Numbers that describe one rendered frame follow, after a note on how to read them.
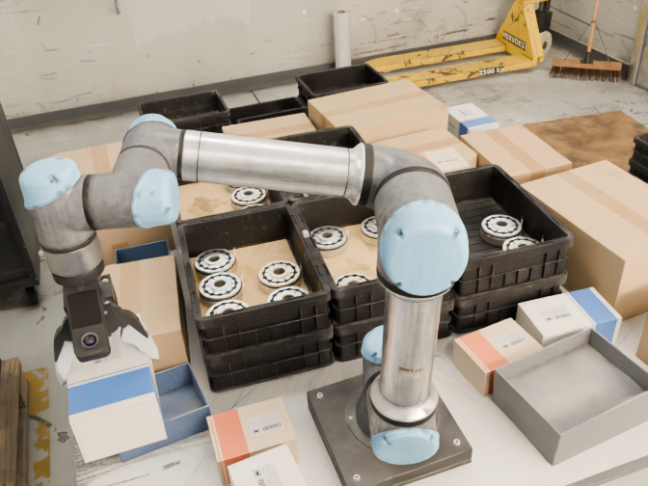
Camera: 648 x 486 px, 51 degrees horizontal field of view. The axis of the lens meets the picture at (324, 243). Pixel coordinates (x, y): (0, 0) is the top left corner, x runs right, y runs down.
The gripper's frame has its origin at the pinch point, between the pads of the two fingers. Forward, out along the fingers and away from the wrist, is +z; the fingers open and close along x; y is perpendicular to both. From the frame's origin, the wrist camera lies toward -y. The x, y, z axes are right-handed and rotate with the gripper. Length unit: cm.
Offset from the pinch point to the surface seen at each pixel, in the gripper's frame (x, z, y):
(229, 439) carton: -16.2, 33.2, 9.6
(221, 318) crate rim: -20.8, 18.0, 28.3
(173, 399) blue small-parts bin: -7, 40, 31
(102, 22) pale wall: -14, 47, 380
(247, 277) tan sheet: -31, 27, 53
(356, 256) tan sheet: -60, 28, 50
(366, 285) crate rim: -53, 18, 26
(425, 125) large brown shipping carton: -108, 25, 109
